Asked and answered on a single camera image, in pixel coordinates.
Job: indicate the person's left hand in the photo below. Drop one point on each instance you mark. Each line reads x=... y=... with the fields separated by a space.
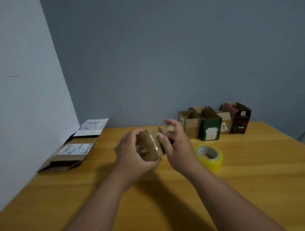
x=129 y=159

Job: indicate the person's right hand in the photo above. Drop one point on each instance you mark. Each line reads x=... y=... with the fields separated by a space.
x=181 y=152

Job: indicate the plain brown carton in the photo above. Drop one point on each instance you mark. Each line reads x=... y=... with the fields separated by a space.
x=149 y=145

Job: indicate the brown carton with label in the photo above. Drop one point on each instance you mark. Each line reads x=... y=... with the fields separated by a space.
x=190 y=123

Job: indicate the yellow tape roll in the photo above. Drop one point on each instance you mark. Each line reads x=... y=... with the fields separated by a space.
x=212 y=159

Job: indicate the green box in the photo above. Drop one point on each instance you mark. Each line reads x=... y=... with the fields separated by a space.
x=209 y=123

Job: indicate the black box white label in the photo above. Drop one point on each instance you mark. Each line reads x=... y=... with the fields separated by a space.
x=91 y=126

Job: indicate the small brown cardboard box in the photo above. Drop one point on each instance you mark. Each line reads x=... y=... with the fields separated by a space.
x=225 y=122

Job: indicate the pink and black carton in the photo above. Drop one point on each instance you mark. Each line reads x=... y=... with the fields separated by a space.
x=239 y=119

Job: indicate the person's right forearm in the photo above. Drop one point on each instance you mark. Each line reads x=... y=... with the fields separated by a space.
x=233 y=202

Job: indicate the person's left forearm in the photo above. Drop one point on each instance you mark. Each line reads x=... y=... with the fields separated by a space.
x=97 y=207

